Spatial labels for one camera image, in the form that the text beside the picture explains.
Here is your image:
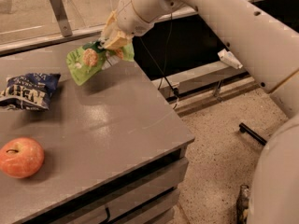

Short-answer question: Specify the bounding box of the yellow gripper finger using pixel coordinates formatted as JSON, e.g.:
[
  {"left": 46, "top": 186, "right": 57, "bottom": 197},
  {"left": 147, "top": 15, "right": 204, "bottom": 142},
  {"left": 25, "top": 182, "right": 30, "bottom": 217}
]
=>
[
  {"left": 103, "top": 30, "right": 133, "bottom": 50},
  {"left": 100, "top": 11, "right": 117, "bottom": 41}
]

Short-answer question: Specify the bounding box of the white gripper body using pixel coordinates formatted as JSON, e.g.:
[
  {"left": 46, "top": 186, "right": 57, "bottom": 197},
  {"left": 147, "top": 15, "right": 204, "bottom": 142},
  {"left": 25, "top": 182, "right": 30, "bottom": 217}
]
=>
[{"left": 116, "top": 0, "right": 153, "bottom": 36}]

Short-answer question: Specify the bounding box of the green rice chip bag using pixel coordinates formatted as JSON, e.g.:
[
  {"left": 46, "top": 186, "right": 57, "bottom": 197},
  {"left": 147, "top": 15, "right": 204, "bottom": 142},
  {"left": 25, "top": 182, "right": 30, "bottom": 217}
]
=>
[{"left": 66, "top": 41, "right": 135, "bottom": 86}]

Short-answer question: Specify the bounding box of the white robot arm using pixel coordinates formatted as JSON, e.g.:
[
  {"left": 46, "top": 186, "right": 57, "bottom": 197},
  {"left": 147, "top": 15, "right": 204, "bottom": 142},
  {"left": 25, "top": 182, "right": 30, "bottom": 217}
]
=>
[{"left": 101, "top": 0, "right": 299, "bottom": 224}]

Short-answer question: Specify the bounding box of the blue chip bag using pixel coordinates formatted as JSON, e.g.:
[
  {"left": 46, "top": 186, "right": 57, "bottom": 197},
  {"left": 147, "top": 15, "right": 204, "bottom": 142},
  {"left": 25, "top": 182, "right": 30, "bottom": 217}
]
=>
[{"left": 0, "top": 73, "right": 61, "bottom": 111}]

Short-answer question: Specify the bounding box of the small white box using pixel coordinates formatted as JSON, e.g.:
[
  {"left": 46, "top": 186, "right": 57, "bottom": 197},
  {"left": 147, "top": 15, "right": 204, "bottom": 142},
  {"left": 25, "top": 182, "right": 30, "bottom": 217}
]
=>
[{"left": 218, "top": 49, "right": 243, "bottom": 69}]

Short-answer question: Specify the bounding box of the grey drawer cabinet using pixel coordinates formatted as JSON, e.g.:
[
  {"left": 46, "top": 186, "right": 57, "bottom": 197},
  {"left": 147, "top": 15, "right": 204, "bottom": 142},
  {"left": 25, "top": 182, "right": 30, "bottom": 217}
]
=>
[{"left": 21, "top": 147, "right": 190, "bottom": 224}]

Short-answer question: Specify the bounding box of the black stand base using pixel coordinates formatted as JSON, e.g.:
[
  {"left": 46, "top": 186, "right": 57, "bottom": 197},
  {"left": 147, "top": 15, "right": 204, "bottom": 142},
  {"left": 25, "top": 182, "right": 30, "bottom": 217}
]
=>
[{"left": 239, "top": 122, "right": 267, "bottom": 146}]

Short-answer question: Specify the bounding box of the red apple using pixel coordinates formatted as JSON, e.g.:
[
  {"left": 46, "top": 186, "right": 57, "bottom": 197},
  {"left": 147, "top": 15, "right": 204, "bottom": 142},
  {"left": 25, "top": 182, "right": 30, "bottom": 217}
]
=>
[{"left": 0, "top": 137, "right": 45, "bottom": 178}]

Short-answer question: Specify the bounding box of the black cable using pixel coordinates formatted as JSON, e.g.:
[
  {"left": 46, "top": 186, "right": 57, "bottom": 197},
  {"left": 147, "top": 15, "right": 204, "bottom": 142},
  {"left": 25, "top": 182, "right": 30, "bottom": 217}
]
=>
[{"left": 138, "top": 12, "right": 180, "bottom": 99}]

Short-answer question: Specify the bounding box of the left metal bracket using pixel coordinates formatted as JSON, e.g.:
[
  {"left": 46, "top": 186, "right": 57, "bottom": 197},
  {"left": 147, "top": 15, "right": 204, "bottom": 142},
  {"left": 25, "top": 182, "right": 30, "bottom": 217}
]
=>
[{"left": 50, "top": 0, "right": 73, "bottom": 37}]

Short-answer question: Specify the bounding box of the wire basket with snacks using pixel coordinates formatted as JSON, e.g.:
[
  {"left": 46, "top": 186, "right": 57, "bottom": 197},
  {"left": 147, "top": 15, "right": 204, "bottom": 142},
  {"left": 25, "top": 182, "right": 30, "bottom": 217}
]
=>
[{"left": 236, "top": 185, "right": 250, "bottom": 224}]

